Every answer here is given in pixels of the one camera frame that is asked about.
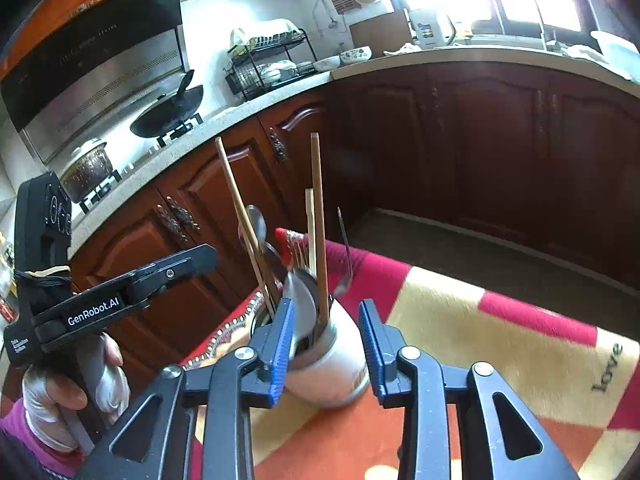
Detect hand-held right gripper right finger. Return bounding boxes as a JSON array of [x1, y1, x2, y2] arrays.
[[358, 298, 581, 480]]

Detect medium steel spoon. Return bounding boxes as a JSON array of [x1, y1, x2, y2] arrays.
[[239, 205, 281, 311]]

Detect white electric kettle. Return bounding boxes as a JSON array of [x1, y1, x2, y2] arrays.
[[407, 8, 456, 50]]

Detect wooden chopstick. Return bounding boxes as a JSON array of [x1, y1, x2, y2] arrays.
[[309, 132, 330, 328], [215, 136, 279, 318]]

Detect patterned ceramic bowl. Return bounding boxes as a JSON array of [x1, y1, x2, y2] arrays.
[[340, 46, 373, 65]]

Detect black wire dish rack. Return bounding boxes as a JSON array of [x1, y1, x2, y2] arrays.
[[223, 27, 321, 99]]

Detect person's left forearm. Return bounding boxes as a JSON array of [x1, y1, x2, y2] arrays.
[[0, 402, 81, 479]]

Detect dark wooden kitchen cabinets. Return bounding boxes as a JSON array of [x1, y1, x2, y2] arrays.
[[70, 57, 640, 386]]

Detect beige utensil jar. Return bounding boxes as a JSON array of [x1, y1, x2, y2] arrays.
[[248, 295, 373, 408]]

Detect red floral printed blanket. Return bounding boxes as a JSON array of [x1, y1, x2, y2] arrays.
[[180, 227, 640, 480]]

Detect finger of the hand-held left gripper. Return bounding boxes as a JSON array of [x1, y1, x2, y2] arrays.
[[125, 243, 219, 311]]

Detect white plastic basin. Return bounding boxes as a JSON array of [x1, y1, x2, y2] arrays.
[[590, 30, 640, 82]]

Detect black wok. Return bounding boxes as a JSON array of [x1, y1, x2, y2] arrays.
[[130, 70, 206, 139]]

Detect steel sink faucet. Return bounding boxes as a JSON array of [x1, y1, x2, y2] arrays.
[[492, 0, 549, 52]]

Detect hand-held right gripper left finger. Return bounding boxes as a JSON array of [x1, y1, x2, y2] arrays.
[[75, 297, 296, 480]]

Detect flat bamboo stick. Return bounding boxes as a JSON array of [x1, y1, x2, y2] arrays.
[[305, 188, 317, 273]]

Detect large steel spoon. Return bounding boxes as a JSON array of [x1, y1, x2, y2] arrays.
[[282, 266, 319, 348]]

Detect gas stove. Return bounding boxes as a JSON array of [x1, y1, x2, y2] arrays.
[[75, 110, 206, 212]]

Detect wooden cutting board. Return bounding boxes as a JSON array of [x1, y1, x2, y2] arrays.
[[349, 10, 414, 52]]

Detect person's left hand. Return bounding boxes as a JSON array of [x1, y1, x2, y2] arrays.
[[22, 332, 131, 454]]

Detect small steel spoon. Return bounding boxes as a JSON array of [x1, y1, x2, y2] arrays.
[[334, 206, 357, 298]]

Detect pot with glass lid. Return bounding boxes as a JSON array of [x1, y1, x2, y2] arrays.
[[59, 137, 115, 204]]

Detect steel range hood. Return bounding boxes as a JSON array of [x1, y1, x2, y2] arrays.
[[0, 0, 189, 162]]

